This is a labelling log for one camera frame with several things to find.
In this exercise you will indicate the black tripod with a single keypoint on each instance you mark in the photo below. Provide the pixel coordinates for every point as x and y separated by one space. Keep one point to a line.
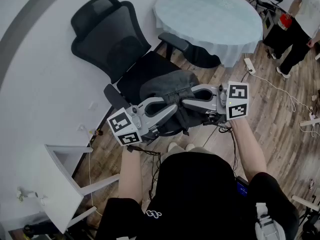
310 224

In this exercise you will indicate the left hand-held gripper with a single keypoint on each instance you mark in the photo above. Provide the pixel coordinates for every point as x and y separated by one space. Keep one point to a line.
125 126

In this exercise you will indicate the white desk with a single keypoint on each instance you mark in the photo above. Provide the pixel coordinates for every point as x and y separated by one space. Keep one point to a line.
52 184

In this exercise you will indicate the black equipment box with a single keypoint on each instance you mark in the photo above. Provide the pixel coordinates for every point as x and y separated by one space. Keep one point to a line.
271 31

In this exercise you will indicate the black device with blue screen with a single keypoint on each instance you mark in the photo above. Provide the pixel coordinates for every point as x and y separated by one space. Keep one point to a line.
242 187

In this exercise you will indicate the person's beige shoe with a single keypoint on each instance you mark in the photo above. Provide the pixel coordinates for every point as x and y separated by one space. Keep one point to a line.
172 147
190 146

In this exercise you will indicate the round table with light cloth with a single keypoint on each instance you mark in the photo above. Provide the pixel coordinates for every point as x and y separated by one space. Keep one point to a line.
207 16

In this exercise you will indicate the person's left forearm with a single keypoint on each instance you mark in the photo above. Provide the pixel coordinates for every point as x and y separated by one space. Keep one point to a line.
130 174

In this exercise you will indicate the person's right forearm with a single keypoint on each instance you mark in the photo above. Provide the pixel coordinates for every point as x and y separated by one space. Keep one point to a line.
250 149

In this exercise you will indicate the person's black shirt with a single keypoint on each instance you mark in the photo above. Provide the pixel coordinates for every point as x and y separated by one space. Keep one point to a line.
195 196

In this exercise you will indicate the red object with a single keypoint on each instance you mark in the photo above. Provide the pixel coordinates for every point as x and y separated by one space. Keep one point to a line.
285 21

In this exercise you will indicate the person's beige trousers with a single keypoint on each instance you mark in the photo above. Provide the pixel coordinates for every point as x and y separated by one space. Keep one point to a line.
180 152

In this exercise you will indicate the small yellow black item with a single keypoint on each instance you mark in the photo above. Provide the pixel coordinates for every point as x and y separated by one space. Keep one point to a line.
96 132

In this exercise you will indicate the white grey pouch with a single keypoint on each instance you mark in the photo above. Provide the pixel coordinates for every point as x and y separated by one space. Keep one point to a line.
268 224

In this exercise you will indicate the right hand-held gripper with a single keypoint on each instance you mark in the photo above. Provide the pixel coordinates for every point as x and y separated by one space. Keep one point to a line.
237 100

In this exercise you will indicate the black mesh office chair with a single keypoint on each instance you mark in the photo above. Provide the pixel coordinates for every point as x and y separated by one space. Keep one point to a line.
107 41

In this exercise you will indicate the small white desk item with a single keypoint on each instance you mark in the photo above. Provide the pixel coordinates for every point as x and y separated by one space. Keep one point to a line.
27 194

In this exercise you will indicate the white power strip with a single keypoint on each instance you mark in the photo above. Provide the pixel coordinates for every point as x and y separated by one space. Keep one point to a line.
249 66

